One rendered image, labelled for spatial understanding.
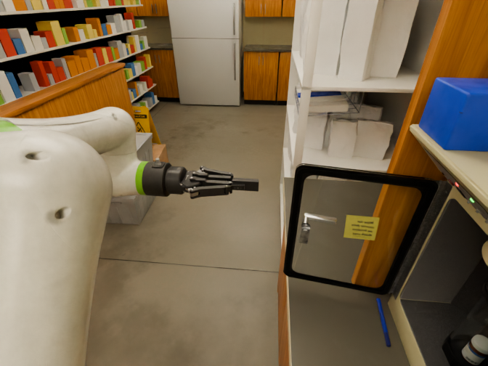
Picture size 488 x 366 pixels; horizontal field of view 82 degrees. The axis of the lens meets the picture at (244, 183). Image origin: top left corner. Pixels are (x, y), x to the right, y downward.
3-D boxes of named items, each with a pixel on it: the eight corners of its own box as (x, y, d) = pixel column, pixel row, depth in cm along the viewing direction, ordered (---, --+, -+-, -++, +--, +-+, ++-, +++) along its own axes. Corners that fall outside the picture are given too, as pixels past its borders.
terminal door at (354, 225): (387, 295, 81) (441, 181, 59) (282, 274, 87) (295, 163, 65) (386, 293, 82) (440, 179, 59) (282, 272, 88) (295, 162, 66)
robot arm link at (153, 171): (158, 185, 82) (146, 205, 75) (151, 149, 76) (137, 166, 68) (178, 186, 82) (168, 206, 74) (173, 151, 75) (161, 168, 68)
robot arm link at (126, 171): (112, 187, 83) (90, 201, 73) (107, 146, 79) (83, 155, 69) (158, 190, 82) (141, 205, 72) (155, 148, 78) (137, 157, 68)
